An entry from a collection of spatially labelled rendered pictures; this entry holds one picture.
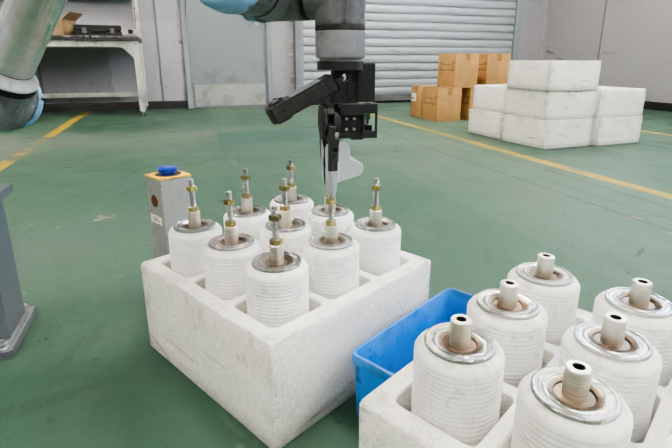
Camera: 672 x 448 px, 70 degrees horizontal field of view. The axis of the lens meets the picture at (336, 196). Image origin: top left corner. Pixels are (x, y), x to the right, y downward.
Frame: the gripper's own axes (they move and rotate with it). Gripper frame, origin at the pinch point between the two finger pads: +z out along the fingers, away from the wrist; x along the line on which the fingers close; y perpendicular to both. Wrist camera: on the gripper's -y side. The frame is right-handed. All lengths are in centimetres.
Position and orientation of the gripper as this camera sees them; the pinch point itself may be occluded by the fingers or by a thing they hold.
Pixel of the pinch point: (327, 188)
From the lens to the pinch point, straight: 77.6
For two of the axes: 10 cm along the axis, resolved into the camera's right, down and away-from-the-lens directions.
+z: 0.0, 9.6, 2.8
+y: 9.8, -0.6, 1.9
